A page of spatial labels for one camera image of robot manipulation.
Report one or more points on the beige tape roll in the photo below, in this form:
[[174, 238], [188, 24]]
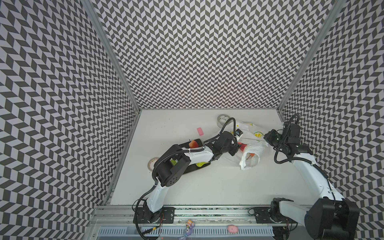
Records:
[[151, 164]]

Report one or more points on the white plastic bag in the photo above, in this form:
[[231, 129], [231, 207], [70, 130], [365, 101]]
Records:
[[257, 147]]

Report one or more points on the purple toy figure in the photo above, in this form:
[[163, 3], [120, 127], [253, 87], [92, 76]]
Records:
[[190, 225]]

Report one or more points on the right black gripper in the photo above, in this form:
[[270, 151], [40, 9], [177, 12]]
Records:
[[273, 138]]

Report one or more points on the green fake pear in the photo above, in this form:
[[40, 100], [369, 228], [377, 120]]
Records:
[[199, 165]]

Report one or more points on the pink eraser block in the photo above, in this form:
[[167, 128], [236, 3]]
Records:
[[200, 131]]

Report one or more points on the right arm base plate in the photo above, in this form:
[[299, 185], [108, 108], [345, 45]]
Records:
[[263, 215]]

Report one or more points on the grey tape roll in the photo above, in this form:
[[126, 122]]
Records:
[[222, 119]]

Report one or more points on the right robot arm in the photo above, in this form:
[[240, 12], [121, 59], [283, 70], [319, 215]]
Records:
[[332, 216]]

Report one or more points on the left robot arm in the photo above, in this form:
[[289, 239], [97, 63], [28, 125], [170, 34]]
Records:
[[177, 161]]

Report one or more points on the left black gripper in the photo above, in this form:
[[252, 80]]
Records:
[[234, 152]]

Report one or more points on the pink round toy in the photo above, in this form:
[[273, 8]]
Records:
[[232, 229]]

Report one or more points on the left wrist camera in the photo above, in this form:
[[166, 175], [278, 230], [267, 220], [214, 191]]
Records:
[[238, 133]]

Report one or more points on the peach fake apple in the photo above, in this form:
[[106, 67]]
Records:
[[195, 144]]

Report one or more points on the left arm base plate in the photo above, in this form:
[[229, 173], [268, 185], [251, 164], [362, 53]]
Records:
[[145, 216]]

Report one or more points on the red fake strawberry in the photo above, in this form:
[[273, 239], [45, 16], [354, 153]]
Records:
[[242, 146]]

